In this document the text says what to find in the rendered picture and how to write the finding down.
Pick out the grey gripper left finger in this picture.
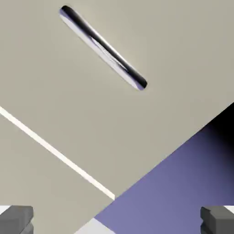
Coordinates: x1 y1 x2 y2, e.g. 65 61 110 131
0 205 35 234

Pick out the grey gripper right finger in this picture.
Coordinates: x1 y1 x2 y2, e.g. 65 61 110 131
200 205 234 234

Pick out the beige drawer front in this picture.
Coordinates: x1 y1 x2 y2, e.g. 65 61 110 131
0 0 234 197
0 113 115 234

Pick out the beige cabinet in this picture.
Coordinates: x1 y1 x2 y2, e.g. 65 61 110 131
0 0 234 234

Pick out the dark curved metal handle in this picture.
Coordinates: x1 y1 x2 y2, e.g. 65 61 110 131
58 5 148 91

